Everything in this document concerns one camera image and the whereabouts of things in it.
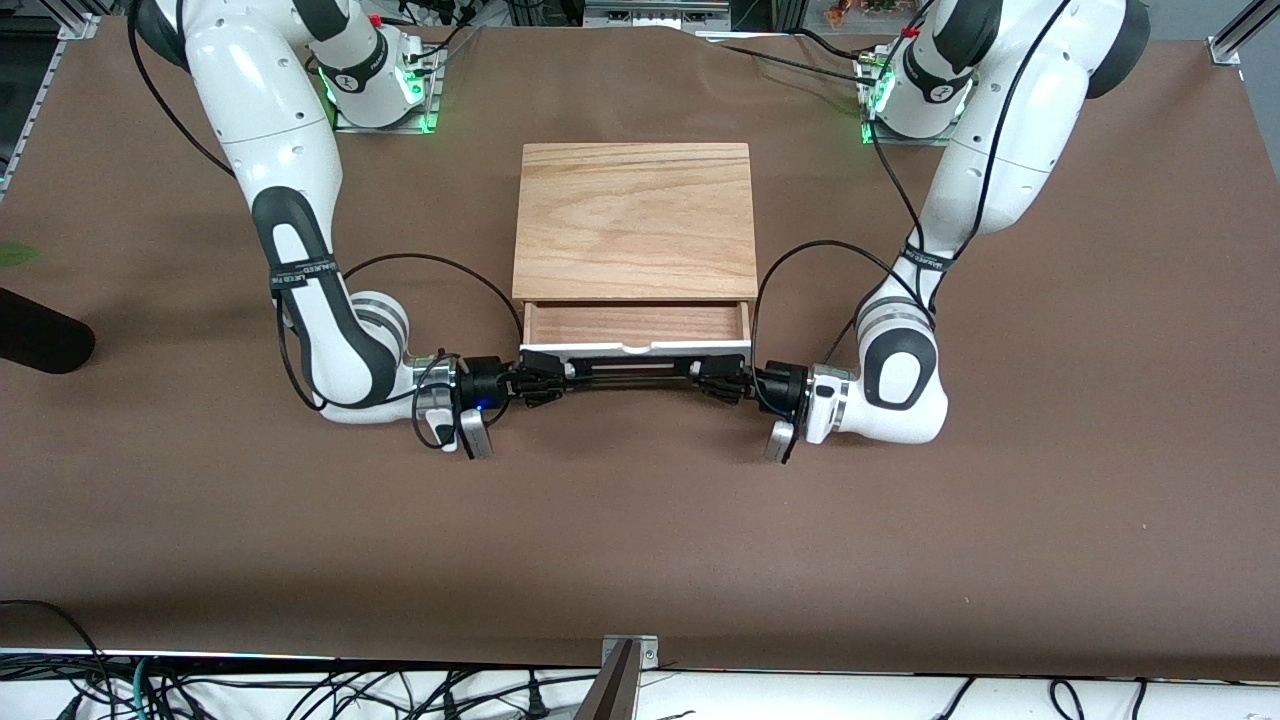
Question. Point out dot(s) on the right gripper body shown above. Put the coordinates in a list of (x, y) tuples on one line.
[(487, 382)]

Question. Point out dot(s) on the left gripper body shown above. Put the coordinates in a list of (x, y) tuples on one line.
[(778, 385)]

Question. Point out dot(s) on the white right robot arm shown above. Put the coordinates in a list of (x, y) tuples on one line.
[(300, 150)]

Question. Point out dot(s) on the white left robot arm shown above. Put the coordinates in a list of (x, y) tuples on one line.
[(1000, 150)]

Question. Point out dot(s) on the light wooden drawer cabinet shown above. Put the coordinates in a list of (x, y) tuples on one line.
[(635, 220)]

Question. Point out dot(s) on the silver metal device box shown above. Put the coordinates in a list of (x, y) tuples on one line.
[(650, 15)]

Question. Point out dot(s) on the black rounded cylinder object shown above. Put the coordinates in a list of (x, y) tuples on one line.
[(40, 340)]

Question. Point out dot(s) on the aluminium profile bar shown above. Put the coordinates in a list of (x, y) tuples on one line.
[(1235, 35), (80, 20)]

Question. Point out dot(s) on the small metal clamp bracket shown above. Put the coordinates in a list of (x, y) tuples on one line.
[(645, 650)]

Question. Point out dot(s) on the dark camera mount bar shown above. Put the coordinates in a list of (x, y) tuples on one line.
[(610, 695)]

